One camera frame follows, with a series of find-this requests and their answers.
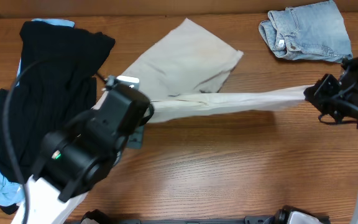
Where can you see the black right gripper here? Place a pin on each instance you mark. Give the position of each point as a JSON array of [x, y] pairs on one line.
[[327, 94]]

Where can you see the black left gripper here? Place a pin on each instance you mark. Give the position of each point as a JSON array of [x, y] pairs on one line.
[[138, 137]]

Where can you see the beige shorts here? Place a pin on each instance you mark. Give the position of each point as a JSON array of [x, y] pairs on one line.
[[183, 72]]

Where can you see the black garment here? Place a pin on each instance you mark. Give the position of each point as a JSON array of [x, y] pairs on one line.
[[60, 64]]

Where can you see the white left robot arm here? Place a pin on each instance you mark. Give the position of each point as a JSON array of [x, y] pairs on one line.
[[74, 159]]

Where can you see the light blue denim shorts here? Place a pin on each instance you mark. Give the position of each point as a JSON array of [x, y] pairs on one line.
[[311, 32]]

